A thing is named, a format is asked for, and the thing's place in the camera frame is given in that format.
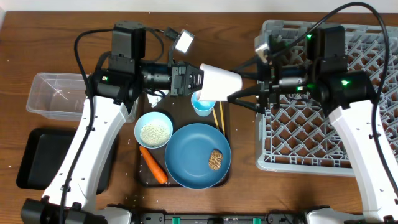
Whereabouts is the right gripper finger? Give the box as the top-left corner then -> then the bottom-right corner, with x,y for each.
227,83 -> 264,113
230,56 -> 261,78

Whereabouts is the pink cup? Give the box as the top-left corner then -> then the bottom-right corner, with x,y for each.
196,63 -> 243,101

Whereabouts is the light blue cup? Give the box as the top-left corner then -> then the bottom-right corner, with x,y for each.
191,93 -> 216,117

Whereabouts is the white napkin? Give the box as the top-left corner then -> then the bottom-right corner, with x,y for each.
147,95 -> 164,108

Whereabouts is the light blue bowl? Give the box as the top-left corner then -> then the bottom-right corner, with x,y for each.
134,112 -> 174,149

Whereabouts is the dark blue plate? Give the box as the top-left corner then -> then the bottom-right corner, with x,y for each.
165,123 -> 232,189

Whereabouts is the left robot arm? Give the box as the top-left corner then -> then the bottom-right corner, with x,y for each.
21,21 -> 204,223

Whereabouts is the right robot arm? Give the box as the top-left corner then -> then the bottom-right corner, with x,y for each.
228,22 -> 397,223

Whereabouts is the grey dishwasher rack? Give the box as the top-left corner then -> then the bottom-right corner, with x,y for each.
255,24 -> 397,177

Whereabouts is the black waste tray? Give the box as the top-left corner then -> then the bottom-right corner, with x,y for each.
16,128 -> 119,194

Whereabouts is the right wooden chopstick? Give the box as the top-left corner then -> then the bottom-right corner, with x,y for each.
219,102 -> 225,135

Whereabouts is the wooden chopstick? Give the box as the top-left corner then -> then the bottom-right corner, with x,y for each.
219,102 -> 225,135
212,108 -> 220,130

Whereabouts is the left wooden chopstick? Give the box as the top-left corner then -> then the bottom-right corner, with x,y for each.
212,108 -> 220,130

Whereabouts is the brown serving tray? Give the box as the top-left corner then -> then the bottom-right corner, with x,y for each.
137,96 -> 230,187

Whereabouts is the brown food clump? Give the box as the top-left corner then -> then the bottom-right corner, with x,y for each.
208,149 -> 223,171

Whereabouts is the white rice pile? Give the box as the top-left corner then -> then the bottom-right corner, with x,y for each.
140,124 -> 170,147

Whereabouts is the orange carrot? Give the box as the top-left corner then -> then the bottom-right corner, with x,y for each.
139,146 -> 168,184

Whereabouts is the clear plastic bin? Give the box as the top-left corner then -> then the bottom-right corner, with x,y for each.
26,73 -> 86,121

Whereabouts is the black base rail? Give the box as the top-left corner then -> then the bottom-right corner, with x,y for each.
131,213 -> 306,224

